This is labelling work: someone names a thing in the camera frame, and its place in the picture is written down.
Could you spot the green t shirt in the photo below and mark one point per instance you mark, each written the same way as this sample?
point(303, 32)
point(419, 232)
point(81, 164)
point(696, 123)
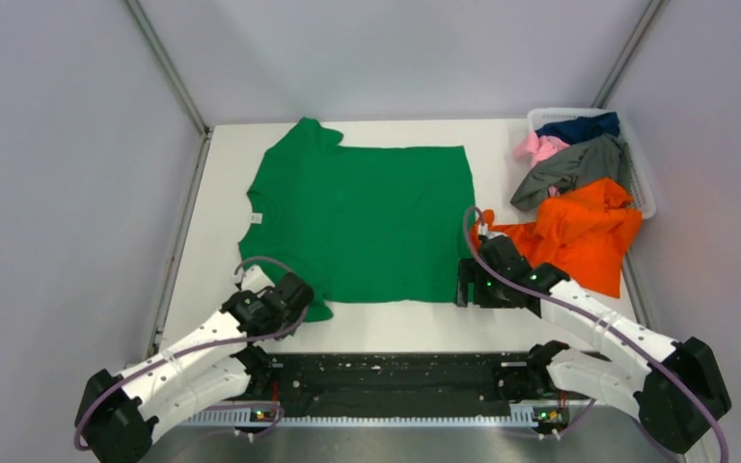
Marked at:
point(358, 224)

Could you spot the white plastic laundry basket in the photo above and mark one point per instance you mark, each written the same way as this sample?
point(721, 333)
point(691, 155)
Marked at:
point(641, 191)

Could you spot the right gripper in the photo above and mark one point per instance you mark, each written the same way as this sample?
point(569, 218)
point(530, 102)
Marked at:
point(470, 270)

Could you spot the aluminium frame rail right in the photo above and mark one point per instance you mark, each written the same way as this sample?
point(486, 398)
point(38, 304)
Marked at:
point(636, 39)

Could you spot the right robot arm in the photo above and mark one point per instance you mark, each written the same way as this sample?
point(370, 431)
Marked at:
point(672, 389)

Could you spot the grey t shirt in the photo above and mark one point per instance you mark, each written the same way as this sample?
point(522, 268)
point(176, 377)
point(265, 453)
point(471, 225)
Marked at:
point(579, 165)

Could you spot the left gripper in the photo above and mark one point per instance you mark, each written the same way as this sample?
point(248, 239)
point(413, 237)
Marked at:
point(292, 321)

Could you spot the orange t shirt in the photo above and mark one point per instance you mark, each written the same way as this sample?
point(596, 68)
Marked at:
point(585, 232)

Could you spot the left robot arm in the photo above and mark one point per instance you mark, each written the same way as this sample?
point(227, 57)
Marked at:
point(122, 415)

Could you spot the aluminium frame rail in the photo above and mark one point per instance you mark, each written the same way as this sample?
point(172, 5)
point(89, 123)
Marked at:
point(636, 39)
point(166, 66)

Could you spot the pink t shirt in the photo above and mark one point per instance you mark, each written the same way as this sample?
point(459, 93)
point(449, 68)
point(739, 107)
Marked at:
point(537, 148)

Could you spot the aluminium frame rail left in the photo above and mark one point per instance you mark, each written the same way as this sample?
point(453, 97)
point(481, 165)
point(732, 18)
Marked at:
point(166, 66)

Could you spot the white cable duct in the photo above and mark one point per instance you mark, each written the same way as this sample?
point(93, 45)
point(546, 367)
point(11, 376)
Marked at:
point(519, 416)

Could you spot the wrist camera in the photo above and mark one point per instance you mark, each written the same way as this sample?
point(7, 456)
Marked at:
point(484, 228)
point(252, 280)

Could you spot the navy blue t shirt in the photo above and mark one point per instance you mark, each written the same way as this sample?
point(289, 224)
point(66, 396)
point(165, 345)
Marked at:
point(582, 129)

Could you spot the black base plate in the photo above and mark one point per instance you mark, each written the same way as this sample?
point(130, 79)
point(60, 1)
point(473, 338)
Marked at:
point(401, 385)

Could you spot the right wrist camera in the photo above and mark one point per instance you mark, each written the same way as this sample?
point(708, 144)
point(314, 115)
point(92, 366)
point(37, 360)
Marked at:
point(484, 228)

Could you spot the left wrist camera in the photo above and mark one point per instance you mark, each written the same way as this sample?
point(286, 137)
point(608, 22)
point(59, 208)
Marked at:
point(252, 280)

